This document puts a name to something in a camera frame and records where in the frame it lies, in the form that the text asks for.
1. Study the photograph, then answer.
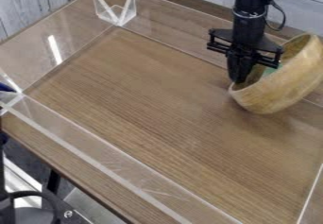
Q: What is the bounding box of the black table leg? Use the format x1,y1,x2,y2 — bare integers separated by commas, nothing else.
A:
47,170,62,194

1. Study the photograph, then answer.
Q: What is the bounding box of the light brown wooden bowl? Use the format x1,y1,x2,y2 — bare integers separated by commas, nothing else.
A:
228,33,323,114

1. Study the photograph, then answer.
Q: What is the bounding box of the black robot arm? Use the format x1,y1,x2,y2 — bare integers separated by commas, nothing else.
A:
207,0,284,83

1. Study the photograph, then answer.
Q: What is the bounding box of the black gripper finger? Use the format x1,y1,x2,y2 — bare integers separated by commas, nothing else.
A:
227,52,243,83
242,57,259,82

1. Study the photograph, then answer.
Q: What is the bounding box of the black cable loop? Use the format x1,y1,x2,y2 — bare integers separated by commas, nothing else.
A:
8,190,64,224

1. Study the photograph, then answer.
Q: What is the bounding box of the clear acrylic corner bracket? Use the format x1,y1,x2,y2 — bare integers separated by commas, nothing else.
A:
94,0,136,26

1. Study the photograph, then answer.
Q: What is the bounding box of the green rectangular block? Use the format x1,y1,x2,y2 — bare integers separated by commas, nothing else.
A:
263,67,276,78

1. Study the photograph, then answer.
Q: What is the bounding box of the clear acrylic barrier wall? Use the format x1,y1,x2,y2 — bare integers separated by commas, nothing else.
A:
0,0,323,224

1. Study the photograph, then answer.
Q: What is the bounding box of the grey metal base plate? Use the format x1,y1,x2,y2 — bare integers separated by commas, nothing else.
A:
58,198,94,224

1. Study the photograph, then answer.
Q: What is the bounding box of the blue object at left edge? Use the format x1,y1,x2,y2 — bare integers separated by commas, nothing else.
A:
0,82,15,92

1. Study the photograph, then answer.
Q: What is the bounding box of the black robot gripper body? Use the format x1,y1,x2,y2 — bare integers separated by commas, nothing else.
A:
206,9,286,70

